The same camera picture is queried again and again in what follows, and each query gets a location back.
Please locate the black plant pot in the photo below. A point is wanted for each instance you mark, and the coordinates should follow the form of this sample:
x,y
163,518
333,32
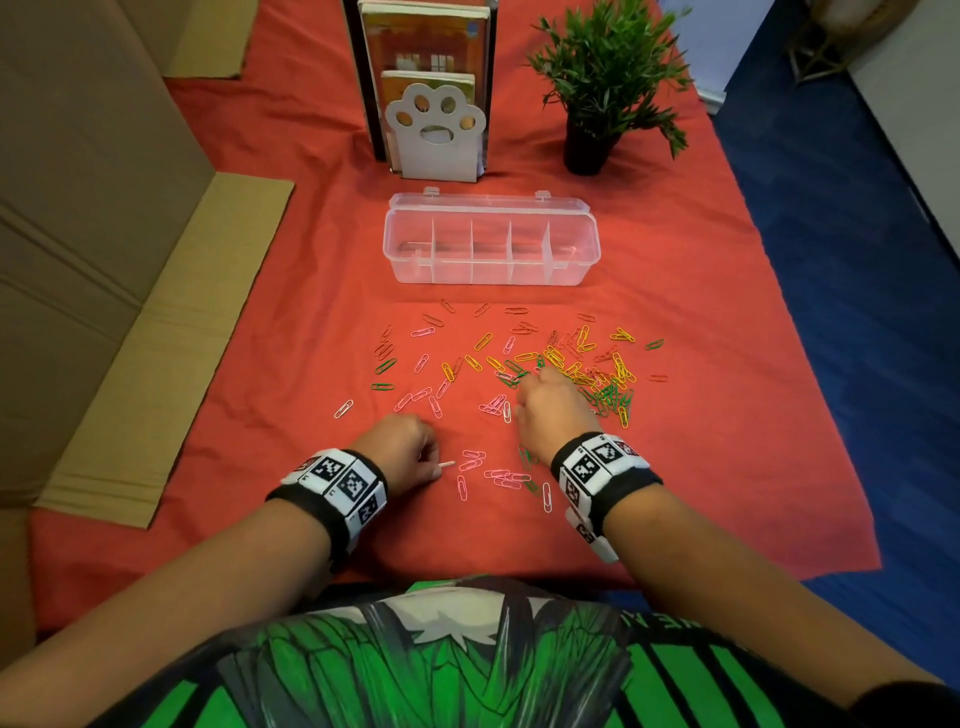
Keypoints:
x,y
586,150

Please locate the red tablecloth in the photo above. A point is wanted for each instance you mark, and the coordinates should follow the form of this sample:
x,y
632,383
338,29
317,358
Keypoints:
x,y
300,300

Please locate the clear plastic compartment box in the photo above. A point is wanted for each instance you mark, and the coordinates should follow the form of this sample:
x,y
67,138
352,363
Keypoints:
x,y
487,240

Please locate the wicker stand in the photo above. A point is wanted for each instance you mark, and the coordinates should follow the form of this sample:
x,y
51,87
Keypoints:
x,y
832,37

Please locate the person's right fingers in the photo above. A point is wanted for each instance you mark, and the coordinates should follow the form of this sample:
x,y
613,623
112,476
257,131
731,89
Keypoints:
x,y
536,381

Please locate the person's right forearm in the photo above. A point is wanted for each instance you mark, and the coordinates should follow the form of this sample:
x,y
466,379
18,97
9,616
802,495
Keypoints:
x,y
735,600

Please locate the white cabinet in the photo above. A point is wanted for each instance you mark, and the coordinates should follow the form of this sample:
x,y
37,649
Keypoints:
x,y
915,105

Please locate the person's right hand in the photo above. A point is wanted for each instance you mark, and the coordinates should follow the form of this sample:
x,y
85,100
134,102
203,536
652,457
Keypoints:
x,y
551,420

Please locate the white paw bookend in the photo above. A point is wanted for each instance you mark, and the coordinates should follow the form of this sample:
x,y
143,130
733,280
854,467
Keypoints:
x,y
436,142

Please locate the small yellow book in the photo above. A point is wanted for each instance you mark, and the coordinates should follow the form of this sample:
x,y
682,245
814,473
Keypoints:
x,y
427,79

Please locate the black book holder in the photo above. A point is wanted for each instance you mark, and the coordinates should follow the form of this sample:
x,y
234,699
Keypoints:
x,y
358,67

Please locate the person's left forearm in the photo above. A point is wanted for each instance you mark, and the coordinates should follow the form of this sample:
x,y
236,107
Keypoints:
x,y
172,615

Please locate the green black printed shirt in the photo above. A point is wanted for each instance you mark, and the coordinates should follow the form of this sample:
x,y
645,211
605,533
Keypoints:
x,y
465,667

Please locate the black marker wristband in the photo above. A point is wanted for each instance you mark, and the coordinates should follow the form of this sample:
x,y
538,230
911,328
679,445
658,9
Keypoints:
x,y
600,469
341,487

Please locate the person's left fingers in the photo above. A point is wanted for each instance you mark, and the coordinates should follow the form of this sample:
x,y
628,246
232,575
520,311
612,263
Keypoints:
x,y
430,457

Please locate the person's left hand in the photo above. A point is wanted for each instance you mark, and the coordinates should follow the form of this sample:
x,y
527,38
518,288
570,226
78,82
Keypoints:
x,y
401,450

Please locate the large orange book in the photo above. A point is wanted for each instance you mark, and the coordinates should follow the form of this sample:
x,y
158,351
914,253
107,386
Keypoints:
x,y
424,41

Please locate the scattered coloured paper clips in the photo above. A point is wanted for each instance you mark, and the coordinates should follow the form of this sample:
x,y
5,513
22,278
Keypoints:
x,y
525,360

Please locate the large cardboard box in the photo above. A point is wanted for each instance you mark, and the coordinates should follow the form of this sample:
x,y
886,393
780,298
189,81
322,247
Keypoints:
x,y
82,225

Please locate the green artificial plant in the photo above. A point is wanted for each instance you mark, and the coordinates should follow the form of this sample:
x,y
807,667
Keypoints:
x,y
607,64

